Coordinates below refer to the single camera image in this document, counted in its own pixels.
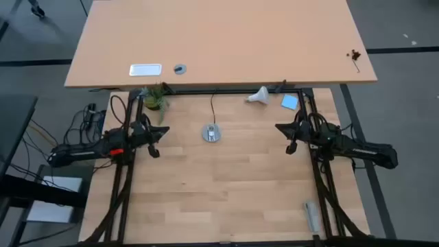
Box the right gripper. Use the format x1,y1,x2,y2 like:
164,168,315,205
274,119,312,142

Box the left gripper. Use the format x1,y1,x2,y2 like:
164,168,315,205
132,119,170,147

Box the white flood lightbulb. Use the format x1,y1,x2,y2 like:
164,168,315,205
245,85,270,106

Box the chrome lamp socket base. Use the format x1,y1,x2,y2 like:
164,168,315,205
201,123,222,143

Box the light blue square pad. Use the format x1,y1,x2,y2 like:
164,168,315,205
281,94,299,111

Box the small potted green plant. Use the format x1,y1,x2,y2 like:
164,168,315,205
140,83,171,124

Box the white rectangular tray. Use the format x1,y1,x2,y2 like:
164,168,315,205
128,63,163,77

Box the black power adapter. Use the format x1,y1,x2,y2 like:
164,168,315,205
85,102,97,121

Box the grey oblong device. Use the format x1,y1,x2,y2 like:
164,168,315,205
302,201,321,233

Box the dark dried plant debris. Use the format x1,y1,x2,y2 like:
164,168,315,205
345,49,361,73

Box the large beige desk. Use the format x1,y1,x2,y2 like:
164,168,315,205
64,0,378,89

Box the grey white floor box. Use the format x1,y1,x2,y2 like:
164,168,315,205
26,164,94,224

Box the black desk foot bar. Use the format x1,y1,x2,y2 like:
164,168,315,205
0,174,87,209

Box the dark desk top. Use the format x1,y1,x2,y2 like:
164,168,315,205
0,95,38,176

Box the black chair caster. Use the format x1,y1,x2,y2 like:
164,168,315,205
27,0,47,19

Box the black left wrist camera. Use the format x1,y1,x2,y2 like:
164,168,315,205
147,143,161,159

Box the black right camera cable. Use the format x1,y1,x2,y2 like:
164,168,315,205
307,112,331,128

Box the black camera cable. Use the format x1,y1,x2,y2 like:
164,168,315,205
307,112,331,128
109,95,128,126

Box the black left camera cable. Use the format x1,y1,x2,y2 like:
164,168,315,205
109,95,128,126

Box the black socket power cord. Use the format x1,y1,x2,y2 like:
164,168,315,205
209,89,221,125

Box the tangled black floor cables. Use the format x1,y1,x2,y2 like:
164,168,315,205
20,102,108,172

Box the yellow floor cable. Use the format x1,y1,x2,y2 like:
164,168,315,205
27,123,58,147

